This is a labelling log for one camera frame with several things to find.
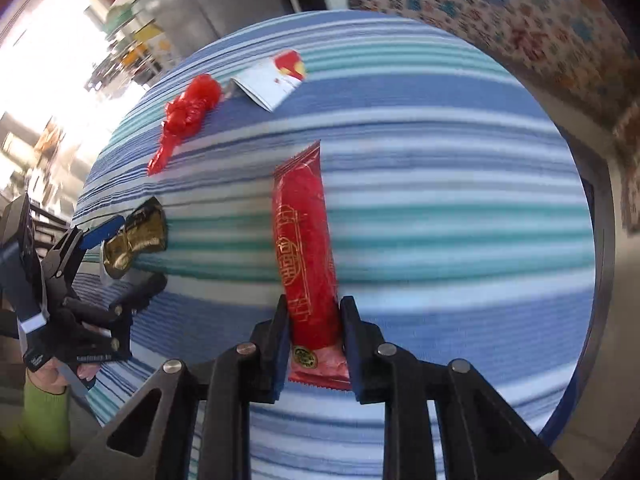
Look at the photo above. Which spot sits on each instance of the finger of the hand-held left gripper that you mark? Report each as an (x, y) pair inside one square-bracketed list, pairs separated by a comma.
[(132, 292), (100, 232)]

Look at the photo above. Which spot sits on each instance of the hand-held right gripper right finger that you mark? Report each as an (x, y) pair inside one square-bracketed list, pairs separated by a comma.
[(357, 366)]

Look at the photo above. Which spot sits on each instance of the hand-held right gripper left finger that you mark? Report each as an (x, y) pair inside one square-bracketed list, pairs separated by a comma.
[(280, 366)]

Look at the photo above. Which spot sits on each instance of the dark gold foil wrapper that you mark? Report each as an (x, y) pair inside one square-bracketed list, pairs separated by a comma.
[(137, 237)]

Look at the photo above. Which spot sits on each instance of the red gold-printed packet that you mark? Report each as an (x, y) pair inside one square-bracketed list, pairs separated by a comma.
[(307, 260)]

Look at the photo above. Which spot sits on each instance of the person's left forearm green sleeve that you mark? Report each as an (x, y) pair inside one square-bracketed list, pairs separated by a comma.
[(35, 425)]

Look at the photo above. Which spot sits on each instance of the person's left hand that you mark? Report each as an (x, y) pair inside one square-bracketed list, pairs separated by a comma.
[(50, 376)]

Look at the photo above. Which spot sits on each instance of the red crumpled plastic wrapper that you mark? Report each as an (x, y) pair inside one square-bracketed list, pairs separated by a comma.
[(187, 110)]

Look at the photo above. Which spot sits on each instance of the blue striped tablecloth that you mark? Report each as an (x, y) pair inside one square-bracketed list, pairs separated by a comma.
[(425, 210)]

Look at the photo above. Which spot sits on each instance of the rack with green baskets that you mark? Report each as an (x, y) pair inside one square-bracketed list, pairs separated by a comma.
[(127, 45)]

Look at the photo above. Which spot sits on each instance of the white red flat packet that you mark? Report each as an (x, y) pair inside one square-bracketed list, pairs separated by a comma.
[(272, 82)]

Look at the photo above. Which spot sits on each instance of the silver refrigerator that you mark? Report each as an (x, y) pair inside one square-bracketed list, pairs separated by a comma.
[(215, 5)]

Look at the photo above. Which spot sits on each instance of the printed sofa blanket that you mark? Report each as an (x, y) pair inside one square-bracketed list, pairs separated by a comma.
[(500, 15)]

